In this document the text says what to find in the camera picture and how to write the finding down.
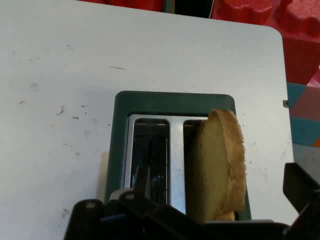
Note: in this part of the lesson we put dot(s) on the large toasted bread slice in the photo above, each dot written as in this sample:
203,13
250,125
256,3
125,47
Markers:
212,162

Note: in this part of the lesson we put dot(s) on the small metal table bracket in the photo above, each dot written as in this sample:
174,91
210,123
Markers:
285,103

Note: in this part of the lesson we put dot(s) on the colourful patterned floor mat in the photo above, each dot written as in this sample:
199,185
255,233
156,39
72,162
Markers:
303,120

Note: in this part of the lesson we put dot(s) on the black and teal box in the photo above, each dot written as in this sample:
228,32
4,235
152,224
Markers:
190,7

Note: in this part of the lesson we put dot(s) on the small pale bread slice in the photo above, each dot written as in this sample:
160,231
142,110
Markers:
226,216

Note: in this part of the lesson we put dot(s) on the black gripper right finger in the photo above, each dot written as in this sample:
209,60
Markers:
303,192

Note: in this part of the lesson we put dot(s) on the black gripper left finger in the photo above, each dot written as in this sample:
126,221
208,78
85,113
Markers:
130,217

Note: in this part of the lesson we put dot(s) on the dark green two-slot toaster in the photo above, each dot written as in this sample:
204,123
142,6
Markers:
175,102

